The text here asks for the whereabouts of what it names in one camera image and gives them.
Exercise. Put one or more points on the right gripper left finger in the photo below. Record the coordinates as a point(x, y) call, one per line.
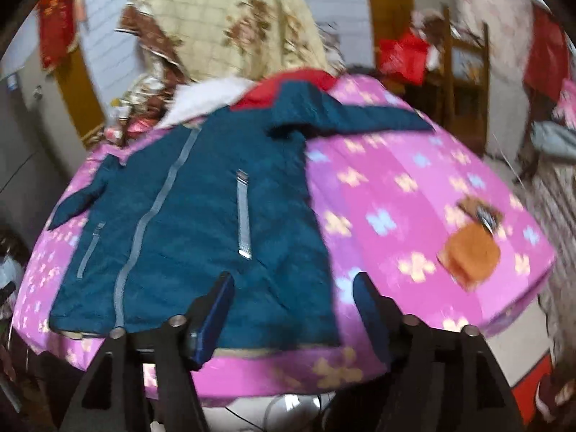
point(111, 397)

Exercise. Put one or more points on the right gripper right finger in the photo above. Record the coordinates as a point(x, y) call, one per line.
point(439, 380)

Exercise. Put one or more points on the teal padded jacket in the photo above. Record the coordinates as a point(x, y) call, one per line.
point(229, 195)

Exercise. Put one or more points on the orange brown pouch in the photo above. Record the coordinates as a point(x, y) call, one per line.
point(470, 255)

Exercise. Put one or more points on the pink floral bed sheet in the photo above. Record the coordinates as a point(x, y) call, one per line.
point(386, 204)

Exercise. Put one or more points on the grey refrigerator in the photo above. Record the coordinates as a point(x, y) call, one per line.
point(31, 179)

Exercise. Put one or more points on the white pillow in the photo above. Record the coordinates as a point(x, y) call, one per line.
point(203, 98)

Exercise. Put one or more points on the red shopping bag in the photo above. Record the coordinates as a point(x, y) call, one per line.
point(404, 59)

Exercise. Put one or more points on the cream floral quilt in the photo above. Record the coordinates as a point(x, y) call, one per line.
point(205, 39)

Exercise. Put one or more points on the red wall hanging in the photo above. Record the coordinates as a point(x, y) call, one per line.
point(57, 31)

